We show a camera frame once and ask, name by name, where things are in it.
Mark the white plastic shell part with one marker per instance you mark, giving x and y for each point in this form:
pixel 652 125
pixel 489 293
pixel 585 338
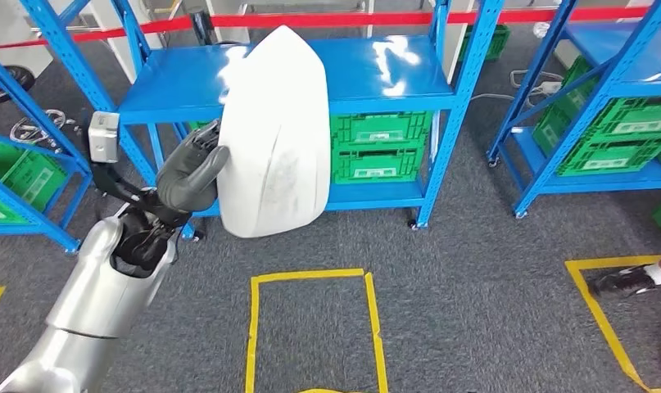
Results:
pixel 276 135

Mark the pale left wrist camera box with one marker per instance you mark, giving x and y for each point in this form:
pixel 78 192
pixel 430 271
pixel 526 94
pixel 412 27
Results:
pixel 103 138

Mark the blue metal shelf rack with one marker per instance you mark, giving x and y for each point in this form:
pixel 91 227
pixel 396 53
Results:
pixel 37 108
pixel 623 49
pixel 395 70

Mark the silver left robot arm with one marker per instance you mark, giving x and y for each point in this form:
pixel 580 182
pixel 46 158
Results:
pixel 97 293

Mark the black stanchion post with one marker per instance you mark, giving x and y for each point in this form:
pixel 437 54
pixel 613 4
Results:
pixel 202 27

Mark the red barrier belt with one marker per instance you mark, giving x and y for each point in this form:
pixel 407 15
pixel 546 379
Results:
pixel 335 20

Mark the person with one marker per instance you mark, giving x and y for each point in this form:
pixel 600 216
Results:
pixel 623 279

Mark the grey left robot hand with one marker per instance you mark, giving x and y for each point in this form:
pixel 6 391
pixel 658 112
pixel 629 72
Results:
pixel 189 179

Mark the black wheel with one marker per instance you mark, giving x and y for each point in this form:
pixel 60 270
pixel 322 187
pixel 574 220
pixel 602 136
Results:
pixel 15 76

